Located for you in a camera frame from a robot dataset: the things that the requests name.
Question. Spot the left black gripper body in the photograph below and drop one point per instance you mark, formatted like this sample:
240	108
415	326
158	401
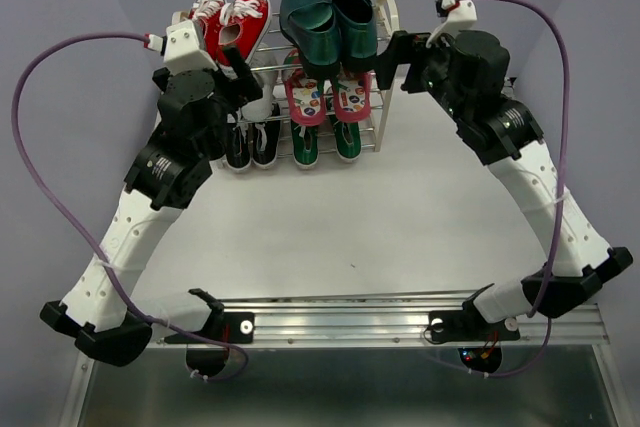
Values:
219	145

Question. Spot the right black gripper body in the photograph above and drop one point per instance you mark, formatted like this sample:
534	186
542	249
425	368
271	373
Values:
435	61

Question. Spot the green metallic loafer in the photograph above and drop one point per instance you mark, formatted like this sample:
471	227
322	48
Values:
311	26
357	24

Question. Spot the pink kids sandal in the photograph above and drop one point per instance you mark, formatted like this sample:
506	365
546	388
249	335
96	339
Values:
350	96
305	100

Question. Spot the green canvas sneaker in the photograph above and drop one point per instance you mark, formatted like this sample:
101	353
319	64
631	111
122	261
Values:
347	138
305	145

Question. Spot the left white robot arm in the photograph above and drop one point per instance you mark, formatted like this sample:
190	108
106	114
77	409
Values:
98	312

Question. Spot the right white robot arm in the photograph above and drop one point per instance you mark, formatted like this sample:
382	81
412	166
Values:
509	142

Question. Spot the cream shoe shelf with rods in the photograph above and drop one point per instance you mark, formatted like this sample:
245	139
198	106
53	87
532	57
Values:
371	129

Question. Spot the right white sneaker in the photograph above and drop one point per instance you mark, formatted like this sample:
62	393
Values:
259	110

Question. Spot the right black sneaker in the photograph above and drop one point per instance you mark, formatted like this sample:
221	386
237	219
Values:
266	135

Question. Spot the black sneaker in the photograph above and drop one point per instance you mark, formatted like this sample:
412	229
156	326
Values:
238	156
266	135

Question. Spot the left black sneaker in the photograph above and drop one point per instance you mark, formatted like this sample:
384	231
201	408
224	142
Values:
238	156

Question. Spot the right red canvas sneaker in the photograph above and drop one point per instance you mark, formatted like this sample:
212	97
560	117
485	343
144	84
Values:
243	24

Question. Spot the red canvas sneaker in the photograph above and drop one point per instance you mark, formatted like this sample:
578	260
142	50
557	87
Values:
243	24
207	14

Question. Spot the left red canvas sneaker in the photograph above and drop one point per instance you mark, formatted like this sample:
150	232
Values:
207	14

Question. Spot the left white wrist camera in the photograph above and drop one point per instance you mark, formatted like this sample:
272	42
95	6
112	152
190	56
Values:
185	49

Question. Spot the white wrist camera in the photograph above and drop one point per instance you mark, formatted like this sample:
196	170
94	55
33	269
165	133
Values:
185	49
455	15

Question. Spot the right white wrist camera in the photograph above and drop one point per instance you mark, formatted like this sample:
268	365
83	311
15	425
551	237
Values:
455	15

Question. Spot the aluminium mounting rail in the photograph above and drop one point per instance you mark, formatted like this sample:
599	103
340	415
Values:
392	320

